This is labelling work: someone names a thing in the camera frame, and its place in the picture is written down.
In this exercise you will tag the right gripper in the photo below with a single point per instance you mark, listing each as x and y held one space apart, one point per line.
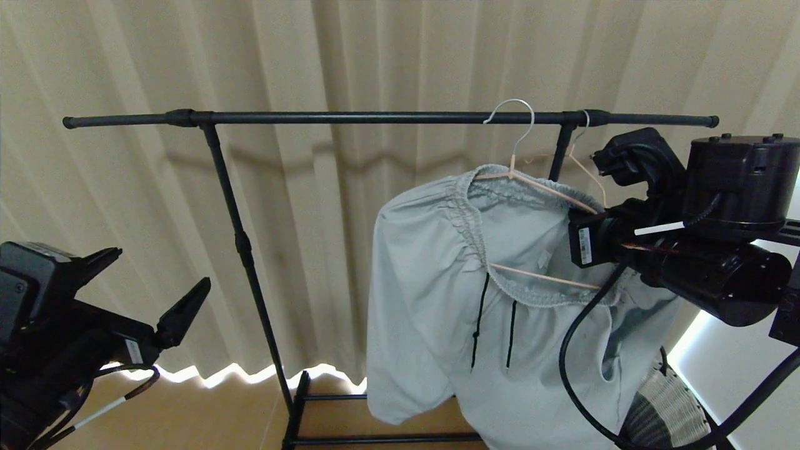
719 281

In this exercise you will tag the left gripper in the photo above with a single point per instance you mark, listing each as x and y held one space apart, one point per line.
81 350

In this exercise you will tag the pink clothes hanger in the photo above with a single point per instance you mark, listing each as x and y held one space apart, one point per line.
532 119
599 181

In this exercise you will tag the pale grey shorts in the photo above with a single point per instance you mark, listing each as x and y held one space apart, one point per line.
425 312

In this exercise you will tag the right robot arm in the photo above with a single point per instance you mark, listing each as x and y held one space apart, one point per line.
737 181

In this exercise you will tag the white laundry basket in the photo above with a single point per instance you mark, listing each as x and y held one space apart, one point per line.
662 412

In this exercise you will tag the black clothes rack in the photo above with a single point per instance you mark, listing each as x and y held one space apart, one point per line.
344 117

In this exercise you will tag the beige curtain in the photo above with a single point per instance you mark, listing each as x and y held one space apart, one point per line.
344 250

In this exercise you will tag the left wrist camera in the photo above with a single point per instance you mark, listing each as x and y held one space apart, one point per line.
31 281

